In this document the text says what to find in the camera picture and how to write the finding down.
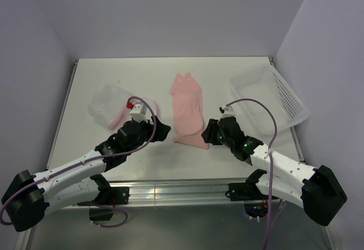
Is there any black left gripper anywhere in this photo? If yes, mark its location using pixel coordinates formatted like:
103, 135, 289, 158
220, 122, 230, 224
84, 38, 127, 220
125, 115, 170, 155

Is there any pink bra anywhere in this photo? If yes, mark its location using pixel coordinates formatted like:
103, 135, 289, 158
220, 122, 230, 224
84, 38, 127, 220
169, 73, 209, 149

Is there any white mesh laundry bag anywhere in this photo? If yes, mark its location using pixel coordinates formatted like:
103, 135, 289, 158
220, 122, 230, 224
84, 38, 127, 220
87, 84, 158, 131

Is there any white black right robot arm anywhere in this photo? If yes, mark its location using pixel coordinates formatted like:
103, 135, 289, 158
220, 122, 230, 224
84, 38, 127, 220
202, 117, 348, 226

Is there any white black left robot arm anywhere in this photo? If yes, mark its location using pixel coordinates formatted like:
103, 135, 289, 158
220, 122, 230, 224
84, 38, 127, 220
1, 119, 171, 232

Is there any white perforated plastic basket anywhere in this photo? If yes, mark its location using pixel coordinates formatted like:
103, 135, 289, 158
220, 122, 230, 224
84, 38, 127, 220
229, 64, 310, 135

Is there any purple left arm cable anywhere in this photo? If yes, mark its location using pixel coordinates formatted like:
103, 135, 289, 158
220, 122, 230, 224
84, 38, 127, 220
0, 96, 159, 229

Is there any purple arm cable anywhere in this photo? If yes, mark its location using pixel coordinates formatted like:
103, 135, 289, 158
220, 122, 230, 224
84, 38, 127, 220
226, 98, 285, 250
0, 96, 159, 229

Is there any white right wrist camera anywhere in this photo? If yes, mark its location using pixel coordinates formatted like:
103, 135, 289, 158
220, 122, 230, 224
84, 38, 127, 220
219, 105, 235, 118

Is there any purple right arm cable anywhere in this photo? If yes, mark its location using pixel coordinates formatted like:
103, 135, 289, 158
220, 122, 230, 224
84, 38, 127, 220
226, 98, 285, 250

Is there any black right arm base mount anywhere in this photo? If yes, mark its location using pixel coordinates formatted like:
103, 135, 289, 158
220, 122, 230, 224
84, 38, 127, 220
225, 169, 268, 222

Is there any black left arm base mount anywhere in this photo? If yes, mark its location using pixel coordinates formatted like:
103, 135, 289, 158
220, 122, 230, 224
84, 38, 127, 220
77, 174, 129, 228

